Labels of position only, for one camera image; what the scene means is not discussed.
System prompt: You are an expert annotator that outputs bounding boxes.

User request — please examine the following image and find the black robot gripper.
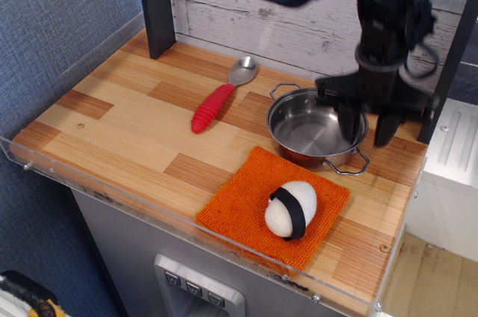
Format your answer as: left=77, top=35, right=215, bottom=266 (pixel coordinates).
left=315, top=65, right=439, bottom=147

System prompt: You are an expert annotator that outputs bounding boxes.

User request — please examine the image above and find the silver steel pot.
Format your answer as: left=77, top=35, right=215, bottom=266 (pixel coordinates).
left=266, top=82, right=370, bottom=176

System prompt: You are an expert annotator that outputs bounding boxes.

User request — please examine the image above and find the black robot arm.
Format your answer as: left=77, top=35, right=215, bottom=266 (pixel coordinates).
left=315, top=0, right=439, bottom=147

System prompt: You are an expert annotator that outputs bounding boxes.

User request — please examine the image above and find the orange knitted rag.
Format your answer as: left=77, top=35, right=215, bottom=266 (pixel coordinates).
left=196, top=147, right=350, bottom=271

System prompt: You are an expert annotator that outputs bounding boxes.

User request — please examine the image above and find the white plush sushi black band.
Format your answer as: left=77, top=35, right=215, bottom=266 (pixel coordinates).
left=264, top=181, right=317, bottom=241

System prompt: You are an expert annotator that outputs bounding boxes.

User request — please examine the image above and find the white side counter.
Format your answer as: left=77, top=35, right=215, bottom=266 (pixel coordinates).
left=405, top=99, right=477, bottom=261

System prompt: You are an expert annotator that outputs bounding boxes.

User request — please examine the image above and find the clear acrylic table guard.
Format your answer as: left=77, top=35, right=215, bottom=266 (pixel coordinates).
left=1, top=31, right=426, bottom=316

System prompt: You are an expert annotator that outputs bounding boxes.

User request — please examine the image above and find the silver dispenser button panel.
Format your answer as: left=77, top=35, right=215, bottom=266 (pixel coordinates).
left=154, top=253, right=246, bottom=316

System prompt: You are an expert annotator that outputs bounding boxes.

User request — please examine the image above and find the grey toy fridge cabinet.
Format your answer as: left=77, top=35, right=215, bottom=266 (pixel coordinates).
left=70, top=188, right=359, bottom=317

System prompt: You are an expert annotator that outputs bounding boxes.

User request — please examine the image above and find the yellow black object bottom left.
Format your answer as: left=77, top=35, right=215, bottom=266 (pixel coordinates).
left=1, top=271, right=68, bottom=317

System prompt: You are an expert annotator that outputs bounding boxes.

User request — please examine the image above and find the black right upright post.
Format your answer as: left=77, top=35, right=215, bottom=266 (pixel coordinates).
left=417, top=0, right=477, bottom=144

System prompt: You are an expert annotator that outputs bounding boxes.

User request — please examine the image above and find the red handled metal spoon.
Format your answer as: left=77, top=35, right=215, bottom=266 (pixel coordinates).
left=190, top=56, right=257, bottom=134

